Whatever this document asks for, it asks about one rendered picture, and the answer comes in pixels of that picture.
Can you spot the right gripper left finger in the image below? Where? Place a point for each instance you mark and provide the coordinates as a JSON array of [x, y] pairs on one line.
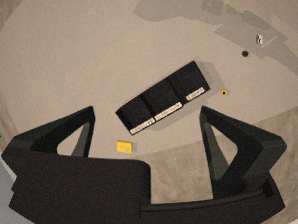
[[47, 137]]

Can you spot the black rack of labelled bins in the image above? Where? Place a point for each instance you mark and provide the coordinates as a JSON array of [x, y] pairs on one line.
[[157, 103]]

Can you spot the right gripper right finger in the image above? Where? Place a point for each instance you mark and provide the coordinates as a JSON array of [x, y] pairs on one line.
[[257, 150]]

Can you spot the yellow hex nut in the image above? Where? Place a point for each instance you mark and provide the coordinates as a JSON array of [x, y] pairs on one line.
[[223, 92]]

